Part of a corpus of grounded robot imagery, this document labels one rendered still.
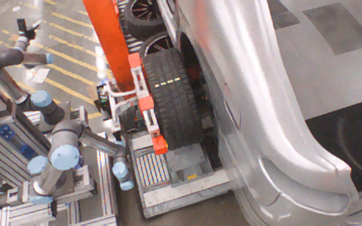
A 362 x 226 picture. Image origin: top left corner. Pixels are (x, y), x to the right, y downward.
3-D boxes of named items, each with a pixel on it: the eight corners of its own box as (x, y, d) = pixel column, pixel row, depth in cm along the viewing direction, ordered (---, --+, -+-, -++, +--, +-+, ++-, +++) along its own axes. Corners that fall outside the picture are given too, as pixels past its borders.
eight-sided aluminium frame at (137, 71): (168, 158, 208) (154, 113, 164) (159, 160, 208) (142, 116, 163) (151, 100, 240) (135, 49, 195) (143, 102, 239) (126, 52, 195)
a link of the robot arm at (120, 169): (110, 157, 164) (115, 165, 173) (111, 176, 158) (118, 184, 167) (123, 154, 164) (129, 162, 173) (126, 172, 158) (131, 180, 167)
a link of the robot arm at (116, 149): (46, 118, 143) (114, 150, 180) (45, 136, 136) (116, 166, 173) (63, 106, 139) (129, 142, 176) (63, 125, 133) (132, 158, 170)
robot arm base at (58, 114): (44, 127, 205) (37, 119, 197) (44, 110, 213) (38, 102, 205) (65, 122, 206) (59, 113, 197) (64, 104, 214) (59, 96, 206)
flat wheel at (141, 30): (118, 24, 349) (111, 7, 330) (162, -1, 369) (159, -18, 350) (149, 52, 316) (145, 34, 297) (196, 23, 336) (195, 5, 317)
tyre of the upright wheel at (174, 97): (177, 80, 247) (203, 153, 219) (150, 88, 246) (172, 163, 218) (170, 26, 188) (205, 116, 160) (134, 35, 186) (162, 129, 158)
